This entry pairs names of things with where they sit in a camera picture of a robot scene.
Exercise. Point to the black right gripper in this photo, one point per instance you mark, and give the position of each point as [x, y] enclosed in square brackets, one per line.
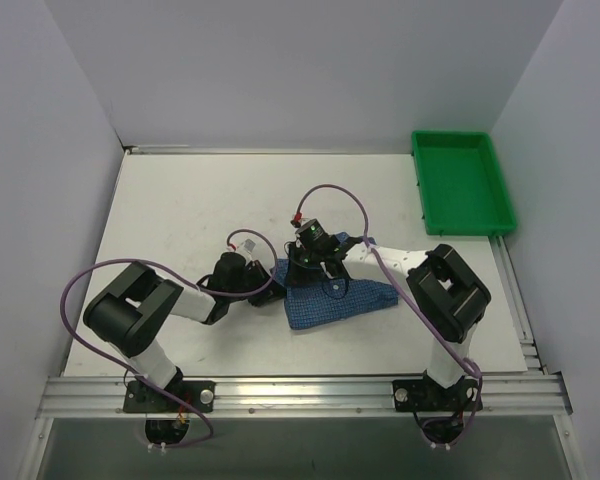
[304, 267]

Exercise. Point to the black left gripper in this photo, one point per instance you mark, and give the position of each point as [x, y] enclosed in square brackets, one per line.
[259, 282]

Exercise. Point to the blue checkered long sleeve shirt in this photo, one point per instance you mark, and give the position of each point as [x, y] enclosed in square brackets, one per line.
[324, 301]

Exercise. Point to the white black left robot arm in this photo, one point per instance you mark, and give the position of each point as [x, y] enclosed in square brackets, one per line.
[129, 313]

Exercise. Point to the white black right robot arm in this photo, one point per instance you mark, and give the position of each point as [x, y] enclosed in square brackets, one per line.
[438, 285]

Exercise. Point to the green plastic bin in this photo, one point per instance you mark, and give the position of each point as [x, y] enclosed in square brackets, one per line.
[461, 185]

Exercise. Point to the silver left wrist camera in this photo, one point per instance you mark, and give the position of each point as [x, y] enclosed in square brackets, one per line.
[244, 249]

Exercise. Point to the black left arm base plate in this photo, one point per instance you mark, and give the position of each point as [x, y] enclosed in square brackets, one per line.
[142, 399]

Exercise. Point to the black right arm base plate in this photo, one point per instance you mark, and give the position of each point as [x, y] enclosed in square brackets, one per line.
[422, 395]

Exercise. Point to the aluminium front frame rail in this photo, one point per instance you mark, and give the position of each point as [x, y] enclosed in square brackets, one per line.
[301, 397]

